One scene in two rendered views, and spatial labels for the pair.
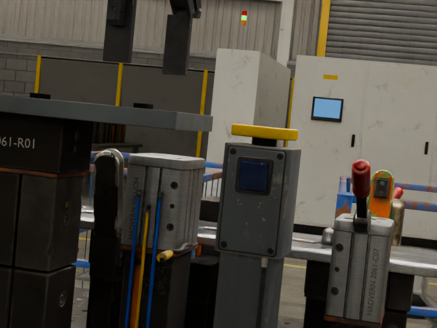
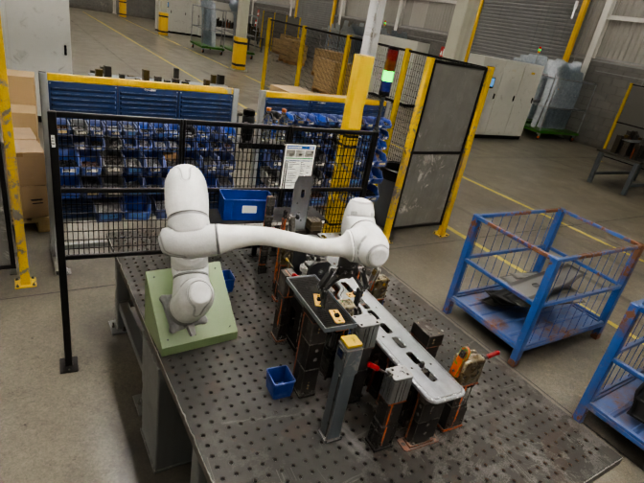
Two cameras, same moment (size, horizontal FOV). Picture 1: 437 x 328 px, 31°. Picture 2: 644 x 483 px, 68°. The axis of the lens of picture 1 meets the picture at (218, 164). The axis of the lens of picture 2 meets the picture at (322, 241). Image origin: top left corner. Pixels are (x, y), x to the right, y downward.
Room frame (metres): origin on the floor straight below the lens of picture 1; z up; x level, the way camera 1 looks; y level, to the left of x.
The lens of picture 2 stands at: (-0.29, -0.90, 2.16)
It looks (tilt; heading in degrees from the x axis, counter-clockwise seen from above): 25 degrees down; 44
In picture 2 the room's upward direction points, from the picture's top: 11 degrees clockwise
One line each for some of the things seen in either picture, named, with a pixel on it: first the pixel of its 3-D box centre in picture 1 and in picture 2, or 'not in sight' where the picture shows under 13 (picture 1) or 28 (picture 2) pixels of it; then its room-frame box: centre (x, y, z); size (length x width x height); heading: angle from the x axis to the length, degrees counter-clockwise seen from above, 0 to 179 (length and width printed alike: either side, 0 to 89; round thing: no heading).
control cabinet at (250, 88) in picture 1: (250, 120); not in sight; (10.26, -0.36, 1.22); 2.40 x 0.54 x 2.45; 167
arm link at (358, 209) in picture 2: not in sight; (358, 221); (0.87, 0.08, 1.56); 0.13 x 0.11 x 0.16; 61
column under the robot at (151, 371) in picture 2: not in sight; (178, 395); (0.62, 0.78, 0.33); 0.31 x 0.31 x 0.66; 80
